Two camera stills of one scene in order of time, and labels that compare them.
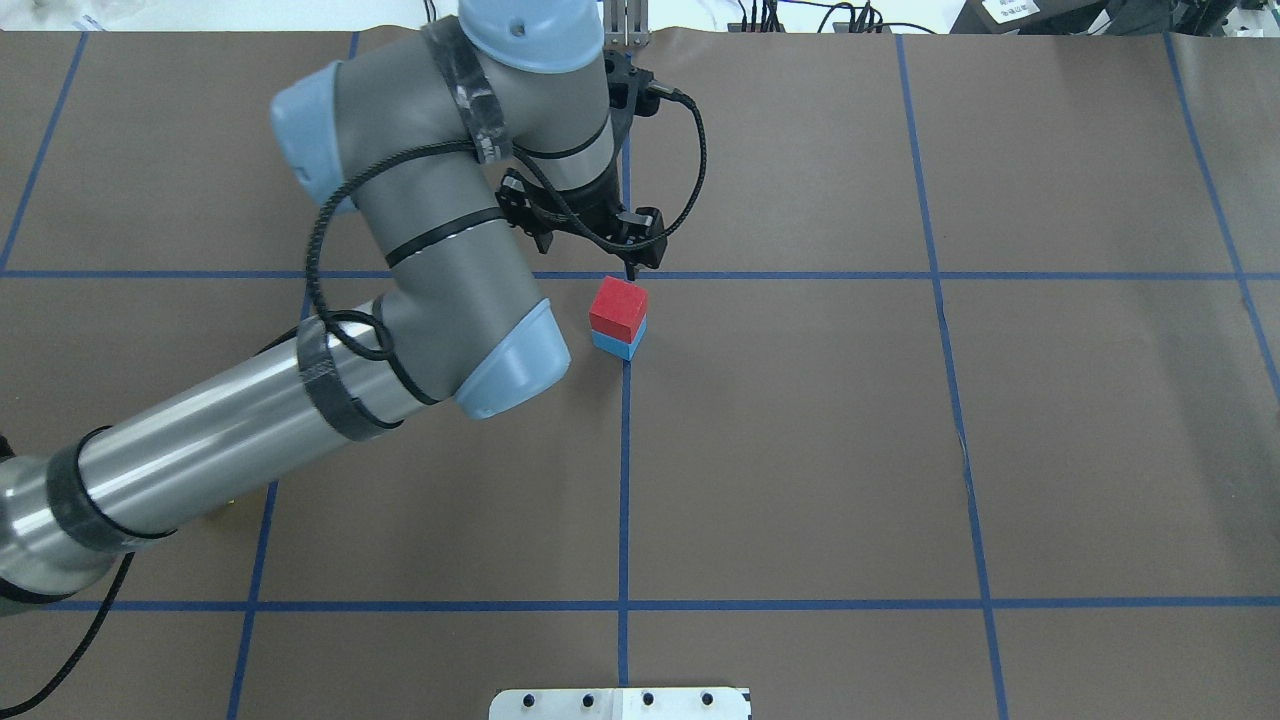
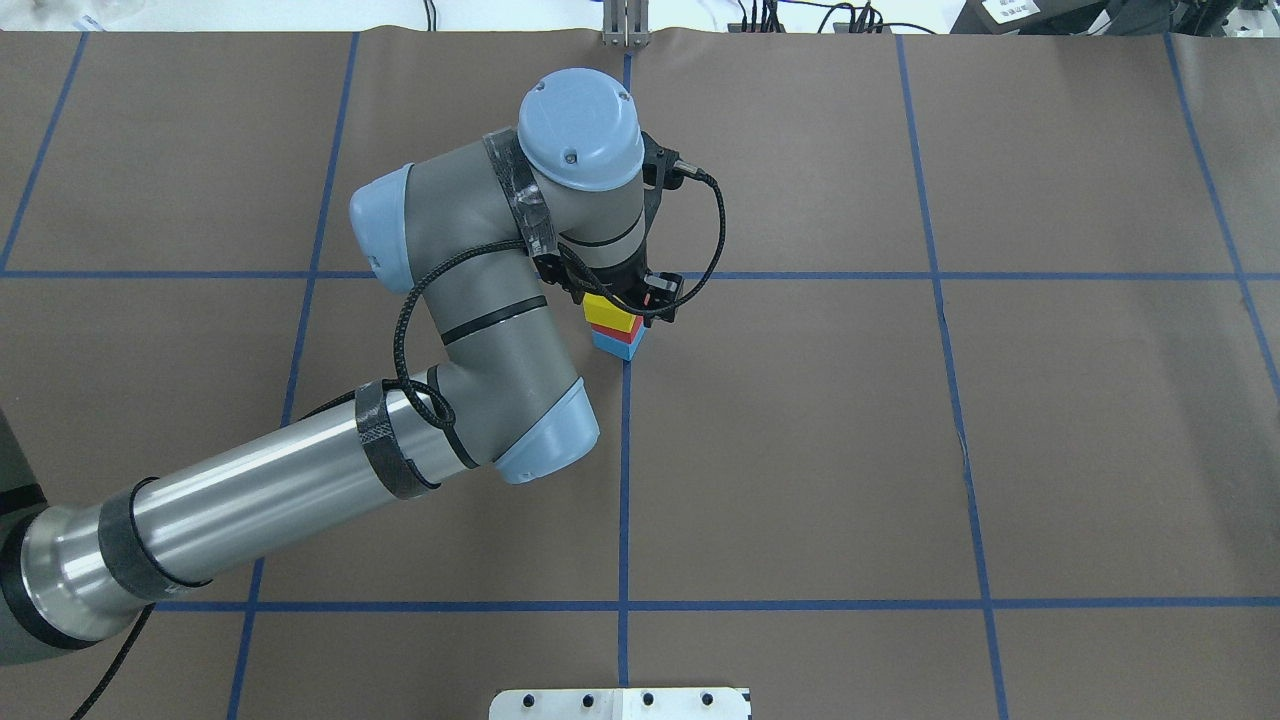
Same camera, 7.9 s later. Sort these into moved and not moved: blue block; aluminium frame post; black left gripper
Moved: black left gripper
Not moved: blue block; aluminium frame post
